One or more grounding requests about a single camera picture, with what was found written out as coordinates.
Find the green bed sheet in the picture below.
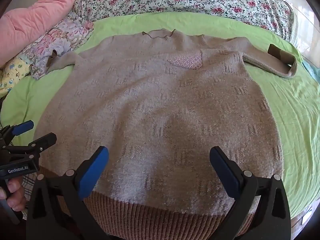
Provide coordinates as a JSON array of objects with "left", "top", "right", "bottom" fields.
[{"left": 0, "top": 12, "right": 320, "bottom": 218}]

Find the lavender floral cloth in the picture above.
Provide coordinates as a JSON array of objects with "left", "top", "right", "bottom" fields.
[{"left": 19, "top": 11, "right": 94, "bottom": 80}]

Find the pink quilt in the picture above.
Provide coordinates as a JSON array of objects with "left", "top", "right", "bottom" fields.
[{"left": 0, "top": 0, "right": 91, "bottom": 68}]

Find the yellow printed cloth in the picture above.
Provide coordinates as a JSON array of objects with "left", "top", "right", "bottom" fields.
[{"left": 0, "top": 55, "right": 33, "bottom": 96}]

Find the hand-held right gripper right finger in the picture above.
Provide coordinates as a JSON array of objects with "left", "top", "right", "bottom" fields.
[{"left": 209, "top": 146, "right": 292, "bottom": 240}]

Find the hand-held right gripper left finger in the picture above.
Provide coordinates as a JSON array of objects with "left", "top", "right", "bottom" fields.
[{"left": 26, "top": 146, "right": 110, "bottom": 240}]

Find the beige knit sweater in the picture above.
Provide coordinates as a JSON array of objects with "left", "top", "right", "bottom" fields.
[{"left": 34, "top": 29, "right": 298, "bottom": 238}]

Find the teal cloth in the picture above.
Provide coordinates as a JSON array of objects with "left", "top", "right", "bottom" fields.
[{"left": 303, "top": 59, "right": 320, "bottom": 82}]

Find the person's left hand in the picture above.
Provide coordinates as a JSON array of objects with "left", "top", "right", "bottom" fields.
[{"left": 0, "top": 174, "right": 27, "bottom": 212}]

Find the plaid cloth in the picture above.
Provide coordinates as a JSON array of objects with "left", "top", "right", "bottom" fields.
[{"left": 21, "top": 173, "right": 38, "bottom": 221}]

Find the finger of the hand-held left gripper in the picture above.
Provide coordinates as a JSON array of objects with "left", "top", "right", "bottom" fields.
[
  {"left": 0, "top": 120, "right": 34, "bottom": 144},
  {"left": 5, "top": 133, "right": 57, "bottom": 162}
]

